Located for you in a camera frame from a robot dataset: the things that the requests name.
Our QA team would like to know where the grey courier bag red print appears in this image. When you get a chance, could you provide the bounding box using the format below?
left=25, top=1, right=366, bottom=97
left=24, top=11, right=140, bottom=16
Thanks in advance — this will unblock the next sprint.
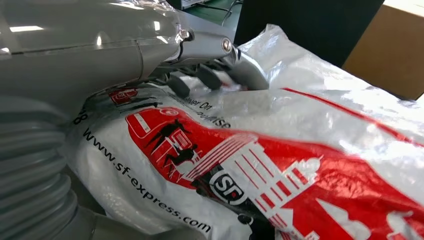
left=62, top=23, right=424, bottom=240

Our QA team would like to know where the black inbound scanner machine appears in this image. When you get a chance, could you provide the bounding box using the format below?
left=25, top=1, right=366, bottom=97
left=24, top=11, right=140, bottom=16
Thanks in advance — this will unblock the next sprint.
left=67, top=0, right=386, bottom=215

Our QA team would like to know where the brown cardboard box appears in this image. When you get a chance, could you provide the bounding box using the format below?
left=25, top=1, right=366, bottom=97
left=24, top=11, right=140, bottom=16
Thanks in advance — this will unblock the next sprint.
left=342, top=0, right=424, bottom=101

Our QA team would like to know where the black power cable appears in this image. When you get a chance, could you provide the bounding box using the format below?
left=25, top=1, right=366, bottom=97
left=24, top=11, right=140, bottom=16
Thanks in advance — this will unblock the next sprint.
left=220, top=0, right=245, bottom=26

